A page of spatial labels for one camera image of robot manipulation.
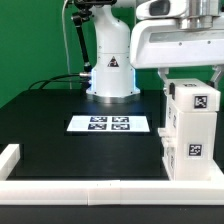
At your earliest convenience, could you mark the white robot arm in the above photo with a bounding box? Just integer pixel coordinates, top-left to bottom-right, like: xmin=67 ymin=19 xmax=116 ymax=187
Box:
xmin=65 ymin=0 xmax=224 ymax=103

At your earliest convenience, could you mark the white cabinet body box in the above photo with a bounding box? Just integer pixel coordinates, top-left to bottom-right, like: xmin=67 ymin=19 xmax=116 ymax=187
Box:
xmin=168 ymin=104 xmax=217 ymax=181

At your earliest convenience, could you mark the white U-shaped boundary fence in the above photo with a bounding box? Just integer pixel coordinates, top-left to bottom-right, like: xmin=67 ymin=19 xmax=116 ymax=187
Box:
xmin=0 ymin=144 xmax=224 ymax=206

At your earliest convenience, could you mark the white marker base plate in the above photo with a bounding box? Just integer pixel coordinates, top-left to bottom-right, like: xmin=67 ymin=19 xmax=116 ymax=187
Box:
xmin=67 ymin=115 xmax=150 ymax=132

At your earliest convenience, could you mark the white hanging cable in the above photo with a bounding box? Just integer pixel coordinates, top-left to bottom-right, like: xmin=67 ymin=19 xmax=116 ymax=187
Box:
xmin=61 ymin=0 xmax=74 ymax=90

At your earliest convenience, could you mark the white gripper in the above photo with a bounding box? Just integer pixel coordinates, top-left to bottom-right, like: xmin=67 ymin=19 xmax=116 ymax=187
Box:
xmin=130 ymin=17 xmax=224 ymax=95

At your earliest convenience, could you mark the white cabinet top block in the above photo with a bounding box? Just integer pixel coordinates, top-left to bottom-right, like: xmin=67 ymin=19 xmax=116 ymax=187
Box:
xmin=167 ymin=79 xmax=221 ymax=112

